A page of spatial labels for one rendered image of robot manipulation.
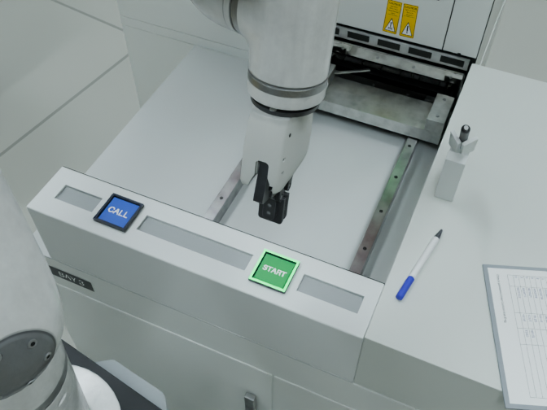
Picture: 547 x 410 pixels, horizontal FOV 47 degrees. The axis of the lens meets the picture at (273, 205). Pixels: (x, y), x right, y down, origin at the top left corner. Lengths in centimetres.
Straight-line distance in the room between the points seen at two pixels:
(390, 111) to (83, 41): 199
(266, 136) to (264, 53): 9
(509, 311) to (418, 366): 15
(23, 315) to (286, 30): 34
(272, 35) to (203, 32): 87
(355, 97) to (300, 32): 68
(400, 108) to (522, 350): 57
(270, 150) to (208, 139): 62
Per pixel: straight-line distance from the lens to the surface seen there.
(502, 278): 94
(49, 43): 306
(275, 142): 66
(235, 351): 107
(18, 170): 250
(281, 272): 89
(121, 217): 98
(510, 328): 90
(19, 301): 48
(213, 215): 110
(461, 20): 123
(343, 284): 89
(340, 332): 86
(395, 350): 85
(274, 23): 61
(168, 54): 158
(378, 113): 125
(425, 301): 89
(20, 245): 48
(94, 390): 89
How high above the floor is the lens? 171
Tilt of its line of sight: 51 degrees down
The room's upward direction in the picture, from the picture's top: straight up
